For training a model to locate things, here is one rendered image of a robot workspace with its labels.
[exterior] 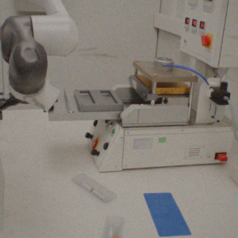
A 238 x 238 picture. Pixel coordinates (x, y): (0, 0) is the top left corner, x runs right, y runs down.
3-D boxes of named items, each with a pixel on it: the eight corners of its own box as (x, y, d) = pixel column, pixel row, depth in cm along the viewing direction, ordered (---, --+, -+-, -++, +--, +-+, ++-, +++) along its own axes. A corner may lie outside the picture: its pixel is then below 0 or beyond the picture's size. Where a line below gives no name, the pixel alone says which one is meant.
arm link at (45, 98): (5, 64, 89) (5, 73, 94) (15, 111, 86) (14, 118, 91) (54, 58, 93) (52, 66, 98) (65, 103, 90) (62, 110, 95)
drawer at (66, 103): (115, 102, 157) (116, 85, 154) (128, 120, 137) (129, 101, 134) (46, 103, 150) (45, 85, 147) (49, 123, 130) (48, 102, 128)
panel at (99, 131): (86, 137, 164) (105, 101, 160) (98, 169, 137) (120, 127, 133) (82, 136, 164) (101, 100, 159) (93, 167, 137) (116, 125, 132)
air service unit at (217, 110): (210, 112, 139) (216, 75, 134) (229, 126, 126) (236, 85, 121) (198, 112, 138) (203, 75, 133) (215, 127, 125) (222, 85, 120)
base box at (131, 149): (194, 132, 179) (198, 99, 172) (232, 169, 145) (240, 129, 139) (86, 136, 166) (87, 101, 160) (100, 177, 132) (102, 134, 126)
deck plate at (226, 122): (199, 99, 173) (200, 96, 172) (237, 126, 141) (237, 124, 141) (104, 100, 162) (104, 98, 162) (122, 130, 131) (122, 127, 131)
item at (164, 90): (171, 83, 159) (173, 61, 155) (192, 99, 139) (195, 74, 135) (134, 83, 155) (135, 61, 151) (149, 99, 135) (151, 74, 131)
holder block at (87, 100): (112, 94, 154) (112, 88, 153) (123, 110, 136) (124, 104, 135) (73, 95, 151) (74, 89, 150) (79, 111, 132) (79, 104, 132)
